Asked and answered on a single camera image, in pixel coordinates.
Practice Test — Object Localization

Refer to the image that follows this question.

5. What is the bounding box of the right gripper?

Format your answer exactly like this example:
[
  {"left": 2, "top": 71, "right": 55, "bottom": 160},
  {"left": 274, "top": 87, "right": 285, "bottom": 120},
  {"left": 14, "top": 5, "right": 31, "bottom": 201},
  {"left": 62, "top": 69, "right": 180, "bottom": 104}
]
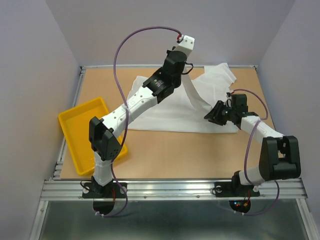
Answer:
[{"left": 203, "top": 99, "right": 236, "bottom": 126}]

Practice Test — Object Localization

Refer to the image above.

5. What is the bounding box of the white long sleeve shirt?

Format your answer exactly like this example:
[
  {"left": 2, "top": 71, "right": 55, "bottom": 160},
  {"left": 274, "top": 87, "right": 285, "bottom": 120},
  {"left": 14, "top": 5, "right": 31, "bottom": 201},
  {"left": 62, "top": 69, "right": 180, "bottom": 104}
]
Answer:
[{"left": 128, "top": 63, "right": 238, "bottom": 134}]

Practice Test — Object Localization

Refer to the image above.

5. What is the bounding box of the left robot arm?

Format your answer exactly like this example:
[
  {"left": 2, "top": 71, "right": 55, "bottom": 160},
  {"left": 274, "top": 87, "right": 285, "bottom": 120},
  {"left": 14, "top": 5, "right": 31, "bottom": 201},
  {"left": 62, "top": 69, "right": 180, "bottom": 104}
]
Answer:
[{"left": 89, "top": 46, "right": 191, "bottom": 197}]

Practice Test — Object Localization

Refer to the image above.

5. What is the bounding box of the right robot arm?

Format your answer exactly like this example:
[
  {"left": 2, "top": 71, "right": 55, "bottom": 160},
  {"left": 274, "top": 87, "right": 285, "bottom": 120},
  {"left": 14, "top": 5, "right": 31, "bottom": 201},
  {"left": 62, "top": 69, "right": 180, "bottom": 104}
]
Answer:
[{"left": 204, "top": 91, "right": 301, "bottom": 195}]

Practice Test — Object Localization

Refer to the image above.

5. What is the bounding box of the yellow plastic tray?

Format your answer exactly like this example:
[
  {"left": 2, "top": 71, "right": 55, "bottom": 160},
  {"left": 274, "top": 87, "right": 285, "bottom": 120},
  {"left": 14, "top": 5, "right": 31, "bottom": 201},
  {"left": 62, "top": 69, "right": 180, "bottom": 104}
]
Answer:
[{"left": 57, "top": 96, "right": 129, "bottom": 176}]

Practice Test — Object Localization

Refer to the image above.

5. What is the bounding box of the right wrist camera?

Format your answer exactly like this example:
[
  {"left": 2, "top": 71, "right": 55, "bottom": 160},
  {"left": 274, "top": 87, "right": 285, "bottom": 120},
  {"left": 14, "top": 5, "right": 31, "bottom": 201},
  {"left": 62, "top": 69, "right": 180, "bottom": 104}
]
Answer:
[{"left": 226, "top": 91, "right": 235, "bottom": 98}]

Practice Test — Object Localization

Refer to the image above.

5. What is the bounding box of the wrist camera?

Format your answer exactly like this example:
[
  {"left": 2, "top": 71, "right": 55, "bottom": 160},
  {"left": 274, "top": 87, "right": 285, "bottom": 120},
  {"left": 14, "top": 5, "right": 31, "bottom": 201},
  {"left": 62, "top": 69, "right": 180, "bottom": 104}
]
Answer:
[
  {"left": 172, "top": 34, "right": 195, "bottom": 57},
  {"left": 226, "top": 91, "right": 235, "bottom": 98}
]

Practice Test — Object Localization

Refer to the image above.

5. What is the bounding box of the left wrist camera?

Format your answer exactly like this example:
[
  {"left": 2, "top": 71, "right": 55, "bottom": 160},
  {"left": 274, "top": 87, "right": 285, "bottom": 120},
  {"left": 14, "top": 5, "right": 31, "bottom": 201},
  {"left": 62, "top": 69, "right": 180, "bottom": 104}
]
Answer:
[{"left": 172, "top": 34, "right": 195, "bottom": 57}]

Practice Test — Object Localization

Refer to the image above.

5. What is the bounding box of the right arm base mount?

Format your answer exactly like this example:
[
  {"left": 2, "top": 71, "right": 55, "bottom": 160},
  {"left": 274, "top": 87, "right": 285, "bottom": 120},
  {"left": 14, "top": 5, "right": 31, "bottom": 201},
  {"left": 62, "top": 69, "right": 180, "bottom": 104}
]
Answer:
[{"left": 212, "top": 181, "right": 260, "bottom": 214}]

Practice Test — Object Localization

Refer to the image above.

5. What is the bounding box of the aluminium front rail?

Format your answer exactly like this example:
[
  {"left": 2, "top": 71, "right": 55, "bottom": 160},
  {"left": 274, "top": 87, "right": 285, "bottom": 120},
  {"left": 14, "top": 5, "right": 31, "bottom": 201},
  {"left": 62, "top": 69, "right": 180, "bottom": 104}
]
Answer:
[{"left": 40, "top": 178, "right": 308, "bottom": 201}]

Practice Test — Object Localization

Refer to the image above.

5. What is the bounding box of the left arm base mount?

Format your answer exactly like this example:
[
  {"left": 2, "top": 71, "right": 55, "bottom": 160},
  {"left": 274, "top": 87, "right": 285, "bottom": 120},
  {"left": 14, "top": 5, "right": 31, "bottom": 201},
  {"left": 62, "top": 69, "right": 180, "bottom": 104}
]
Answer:
[{"left": 80, "top": 181, "right": 128, "bottom": 218}]

